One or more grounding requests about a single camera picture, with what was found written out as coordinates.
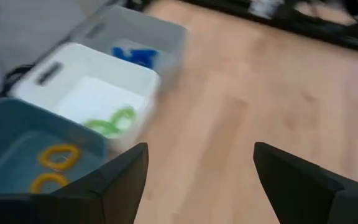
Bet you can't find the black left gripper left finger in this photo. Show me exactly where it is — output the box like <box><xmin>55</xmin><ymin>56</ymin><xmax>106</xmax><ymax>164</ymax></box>
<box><xmin>0</xmin><ymin>142</ymin><xmax>150</xmax><ymax>224</ymax></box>

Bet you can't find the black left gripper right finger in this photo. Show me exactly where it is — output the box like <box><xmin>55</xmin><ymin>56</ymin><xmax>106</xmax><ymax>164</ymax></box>
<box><xmin>252</xmin><ymin>141</ymin><xmax>358</xmax><ymax>224</ymax></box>

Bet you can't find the orange spring keychain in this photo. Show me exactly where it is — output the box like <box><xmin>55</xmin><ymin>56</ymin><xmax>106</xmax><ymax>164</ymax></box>
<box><xmin>37</xmin><ymin>143</ymin><xmax>82</xmax><ymax>172</ymax></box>
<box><xmin>29</xmin><ymin>172</ymin><xmax>70</xmax><ymax>194</ymax></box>

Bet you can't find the green spring keychain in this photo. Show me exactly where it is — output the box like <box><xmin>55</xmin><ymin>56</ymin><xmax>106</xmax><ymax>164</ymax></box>
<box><xmin>84</xmin><ymin>119</ymin><xmax>121</xmax><ymax>138</ymax></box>
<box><xmin>109</xmin><ymin>105</ymin><xmax>138</xmax><ymax>133</ymax></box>

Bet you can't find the blue spring keychain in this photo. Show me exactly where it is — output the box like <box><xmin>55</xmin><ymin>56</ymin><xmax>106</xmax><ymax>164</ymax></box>
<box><xmin>129</xmin><ymin>48</ymin><xmax>160</xmax><ymax>68</ymax></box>

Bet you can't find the white plastic bin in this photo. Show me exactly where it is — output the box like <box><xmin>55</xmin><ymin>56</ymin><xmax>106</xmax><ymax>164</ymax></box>
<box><xmin>9</xmin><ymin>42</ymin><xmax>161</xmax><ymax>150</ymax></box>

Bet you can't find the teal plastic bin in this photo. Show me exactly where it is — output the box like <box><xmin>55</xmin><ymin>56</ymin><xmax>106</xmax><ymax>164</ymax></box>
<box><xmin>0</xmin><ymin>96</ymin><xmax>110</xmax><ymax>195</ymax></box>

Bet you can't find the grey plastic bin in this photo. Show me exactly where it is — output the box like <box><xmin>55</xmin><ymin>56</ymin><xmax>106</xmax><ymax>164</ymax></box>
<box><xmin>70</xmin><ymin>4</ymin><xmax>188</xmax><ymax>94</ymax></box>

